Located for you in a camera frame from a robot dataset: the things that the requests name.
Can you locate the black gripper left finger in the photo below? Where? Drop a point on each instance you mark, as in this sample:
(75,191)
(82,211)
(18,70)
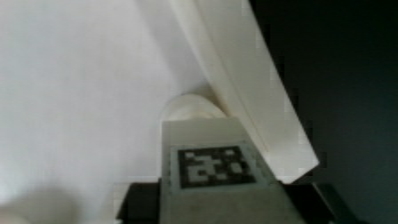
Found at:
(139,211)

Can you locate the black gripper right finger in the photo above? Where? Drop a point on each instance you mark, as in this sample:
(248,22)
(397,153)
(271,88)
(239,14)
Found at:
(320,204)

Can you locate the white square table top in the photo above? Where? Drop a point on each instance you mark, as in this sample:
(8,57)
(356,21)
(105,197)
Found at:
(100,58)

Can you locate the white table leg with tag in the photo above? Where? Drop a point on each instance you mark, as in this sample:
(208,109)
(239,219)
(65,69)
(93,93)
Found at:
(219,188)

